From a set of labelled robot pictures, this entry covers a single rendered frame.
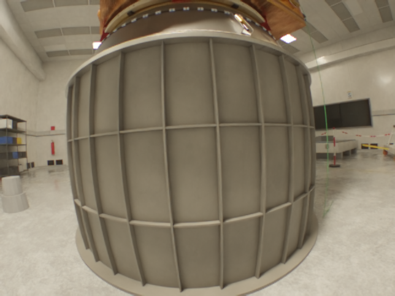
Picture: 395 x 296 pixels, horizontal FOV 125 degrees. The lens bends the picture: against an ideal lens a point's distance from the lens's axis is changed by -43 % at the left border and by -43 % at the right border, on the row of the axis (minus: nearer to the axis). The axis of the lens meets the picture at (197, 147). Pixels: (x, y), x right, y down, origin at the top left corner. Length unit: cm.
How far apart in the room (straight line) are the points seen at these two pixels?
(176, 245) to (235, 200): 31
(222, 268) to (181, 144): 56
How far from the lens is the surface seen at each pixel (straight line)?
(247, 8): 146
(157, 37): 77
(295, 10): 189
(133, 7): 139
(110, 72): 88
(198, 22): 96
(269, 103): 83
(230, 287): 97
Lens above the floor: 72
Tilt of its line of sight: 2 degrees down
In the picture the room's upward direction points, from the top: 3 degrees counter-clockwise
